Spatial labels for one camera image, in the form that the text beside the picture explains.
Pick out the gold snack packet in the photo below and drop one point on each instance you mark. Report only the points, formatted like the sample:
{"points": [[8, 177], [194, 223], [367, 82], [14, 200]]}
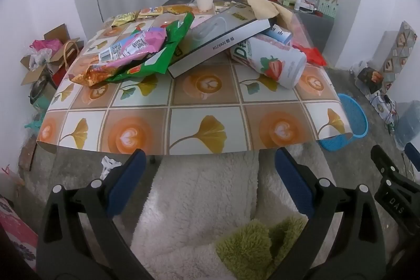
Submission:
{"points": [[123, 19]]}

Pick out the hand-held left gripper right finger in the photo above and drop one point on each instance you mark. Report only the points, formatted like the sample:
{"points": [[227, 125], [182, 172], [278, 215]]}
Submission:
{"points": [[295, 185]]}

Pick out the blue plastic basket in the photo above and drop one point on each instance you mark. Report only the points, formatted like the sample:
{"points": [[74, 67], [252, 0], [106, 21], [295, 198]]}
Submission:
{"points": [[356, 122]]}

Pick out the blue-grey plastic bag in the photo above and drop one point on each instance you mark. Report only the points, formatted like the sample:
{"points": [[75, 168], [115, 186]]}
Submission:
{"points": [[408, 125]]}

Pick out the pink snack packet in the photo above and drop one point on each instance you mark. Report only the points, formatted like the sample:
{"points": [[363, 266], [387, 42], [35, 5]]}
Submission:
{"points": [[137, 43]]}

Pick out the green snack bag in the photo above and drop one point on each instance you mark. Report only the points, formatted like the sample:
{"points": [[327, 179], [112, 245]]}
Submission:
{"points": [[164, 53]]}

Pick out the white fleece garment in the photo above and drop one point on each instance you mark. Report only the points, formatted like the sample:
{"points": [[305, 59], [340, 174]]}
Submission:
{"points": [[197, 201]]}

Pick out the crumpled white tissue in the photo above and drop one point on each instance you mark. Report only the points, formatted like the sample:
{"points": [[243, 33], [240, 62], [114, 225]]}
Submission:
{"points": [[108, 165]]}

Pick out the orange crinkled snack bag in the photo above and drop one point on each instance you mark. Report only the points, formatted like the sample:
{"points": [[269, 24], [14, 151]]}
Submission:
{"points": [[92, 76]]}

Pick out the blue and white carton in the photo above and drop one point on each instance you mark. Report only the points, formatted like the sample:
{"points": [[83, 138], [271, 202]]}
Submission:
{"points": [[279, 34]]}

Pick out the dark printed box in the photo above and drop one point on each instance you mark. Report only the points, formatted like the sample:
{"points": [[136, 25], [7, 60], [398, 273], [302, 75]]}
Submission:
{"points": [[370, 78]]}

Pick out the grey-green cardboard box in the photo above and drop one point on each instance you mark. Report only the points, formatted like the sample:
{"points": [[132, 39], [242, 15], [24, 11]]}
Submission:
{"points": [[226, 27]]}

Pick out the ginkgo print tablecloth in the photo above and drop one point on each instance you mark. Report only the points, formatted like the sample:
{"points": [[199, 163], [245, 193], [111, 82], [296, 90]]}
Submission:
{"points": [[203, 106]]}

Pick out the teal plastic bag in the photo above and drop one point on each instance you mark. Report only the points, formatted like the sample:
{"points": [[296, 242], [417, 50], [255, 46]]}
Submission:
{"points": [[32, 125]]}

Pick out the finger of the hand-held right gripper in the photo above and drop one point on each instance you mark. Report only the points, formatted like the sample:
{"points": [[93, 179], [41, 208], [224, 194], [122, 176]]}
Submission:
{"points": [[413, 152], [382, 158]]}

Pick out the yellow biscuit packet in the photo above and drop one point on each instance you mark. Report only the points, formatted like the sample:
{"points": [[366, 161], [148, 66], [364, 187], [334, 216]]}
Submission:
{"points": [[149, 11]]}

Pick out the brown paper bag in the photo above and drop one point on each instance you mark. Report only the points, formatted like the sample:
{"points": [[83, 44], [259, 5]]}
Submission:
{"points": [[77, 43]]}

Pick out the dark book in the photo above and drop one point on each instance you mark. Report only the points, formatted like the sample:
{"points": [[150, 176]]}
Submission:
{"points": [[178, 0]]}

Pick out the red plastic bag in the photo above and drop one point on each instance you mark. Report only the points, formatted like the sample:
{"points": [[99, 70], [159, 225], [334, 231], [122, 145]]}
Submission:
{"points": [[311, 55]]}

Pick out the green pen holder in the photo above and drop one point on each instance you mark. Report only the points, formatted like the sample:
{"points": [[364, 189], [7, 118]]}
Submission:
{"points": [[328, 6]]}

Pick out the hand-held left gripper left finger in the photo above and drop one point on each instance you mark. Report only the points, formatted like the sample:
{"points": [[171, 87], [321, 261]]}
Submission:
{"points": [[126, 183]]}

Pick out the printed paper sheet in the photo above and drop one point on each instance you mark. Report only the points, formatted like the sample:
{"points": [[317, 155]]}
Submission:
{"points": [[377, 106]]}

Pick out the orange-yellow snack packet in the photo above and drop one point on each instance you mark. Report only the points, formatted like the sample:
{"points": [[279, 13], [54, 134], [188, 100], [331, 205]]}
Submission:
{"points": [[177, 8]]}

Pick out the open cardboard box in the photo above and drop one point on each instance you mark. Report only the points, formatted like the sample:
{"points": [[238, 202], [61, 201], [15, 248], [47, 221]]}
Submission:
{"points": [[57, 34]]}

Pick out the pink printed box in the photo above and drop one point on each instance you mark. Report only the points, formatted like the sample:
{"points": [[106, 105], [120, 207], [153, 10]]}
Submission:
{"points": [[14, 227]]}

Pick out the beige cloth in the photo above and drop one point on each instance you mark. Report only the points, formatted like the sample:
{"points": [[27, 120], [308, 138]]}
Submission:
{"points": [[259, 4]]}

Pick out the pink plastic bag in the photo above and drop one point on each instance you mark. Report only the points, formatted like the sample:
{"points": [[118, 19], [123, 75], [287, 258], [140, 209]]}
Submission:
{"points": [[46, 45]]}

